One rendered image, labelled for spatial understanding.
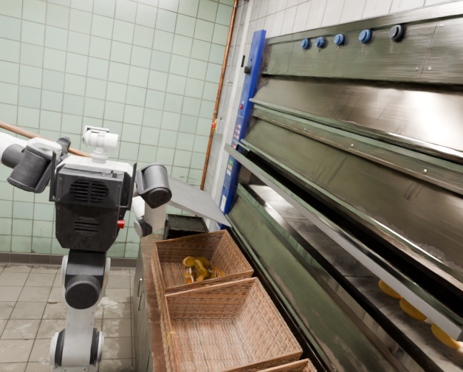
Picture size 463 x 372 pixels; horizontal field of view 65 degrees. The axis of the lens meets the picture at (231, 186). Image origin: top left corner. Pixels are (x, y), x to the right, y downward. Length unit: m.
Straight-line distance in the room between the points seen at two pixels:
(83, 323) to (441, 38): 1.59
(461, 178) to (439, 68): 0.33
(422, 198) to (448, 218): 0.11
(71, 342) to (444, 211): 1.40
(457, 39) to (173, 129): 2.41
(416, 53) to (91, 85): 2.43
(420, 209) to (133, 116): 2.47
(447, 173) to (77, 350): 1.44
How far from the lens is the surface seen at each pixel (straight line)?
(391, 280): 0.98
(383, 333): 1.24
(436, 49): 1.24
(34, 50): 3.19
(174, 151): 3.23
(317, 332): 1.50
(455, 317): 0.87
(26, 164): 1.45
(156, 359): 1.79
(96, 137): 1.43
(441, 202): 1.11
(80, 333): 1.69
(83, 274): 1.44
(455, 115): 1.12
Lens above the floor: 1.76
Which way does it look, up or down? 15 degrees down
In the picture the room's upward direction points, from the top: 12 degrees clockwise
